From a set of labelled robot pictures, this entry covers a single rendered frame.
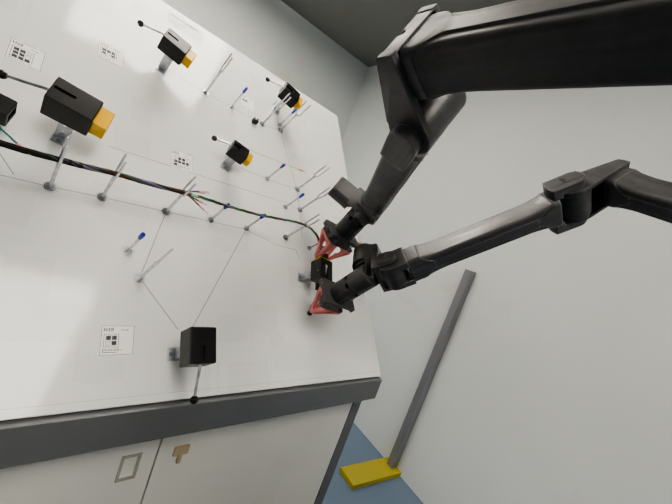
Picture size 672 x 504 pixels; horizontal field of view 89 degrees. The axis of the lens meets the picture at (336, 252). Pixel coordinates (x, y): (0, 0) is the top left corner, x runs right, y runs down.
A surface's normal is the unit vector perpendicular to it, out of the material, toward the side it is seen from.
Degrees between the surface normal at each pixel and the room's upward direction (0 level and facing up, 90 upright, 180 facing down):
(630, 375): 90
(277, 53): 90
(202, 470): 90
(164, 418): 90
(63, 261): 51
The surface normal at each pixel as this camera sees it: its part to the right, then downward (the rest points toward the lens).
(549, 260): -0.77, -0.22
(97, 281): 0.70, -0.35
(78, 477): 0.63, 0.30
